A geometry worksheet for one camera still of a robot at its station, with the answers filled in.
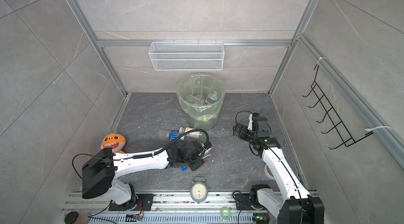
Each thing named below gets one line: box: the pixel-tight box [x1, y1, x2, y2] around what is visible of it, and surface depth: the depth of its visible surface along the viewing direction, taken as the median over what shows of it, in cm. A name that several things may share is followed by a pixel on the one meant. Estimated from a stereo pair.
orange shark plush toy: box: [100, 133, 126, 154], surface depth 87 cm
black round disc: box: [64, 210, 79, 224], surface depth 63 cm
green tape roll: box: [219, 206, 232, 221], surface depth 73 cm
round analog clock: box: [189, 177, 209, 204], surface depth 75 cm
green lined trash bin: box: [176, 73, 226, 131], surface depth 92 cm
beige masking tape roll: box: [264, 163, 275, 179], surface depth 83 cm
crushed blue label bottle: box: [166, 129, 180, 142], surface depth 92 cm
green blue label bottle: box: [205, 89, 220, 105], surface depth 92 cm
